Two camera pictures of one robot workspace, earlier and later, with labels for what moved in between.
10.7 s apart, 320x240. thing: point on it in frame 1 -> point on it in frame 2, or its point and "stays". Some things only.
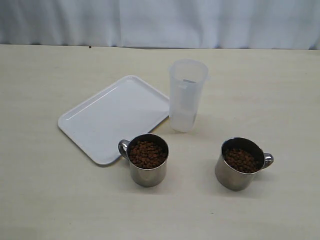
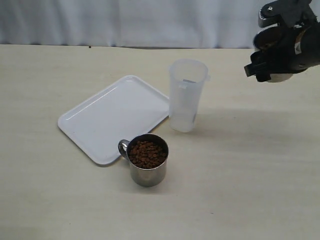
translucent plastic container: [187, 78] stays
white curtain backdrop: [214, 24] stays
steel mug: [240, 159] -> [289, 13]
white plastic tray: [129, 107] stays
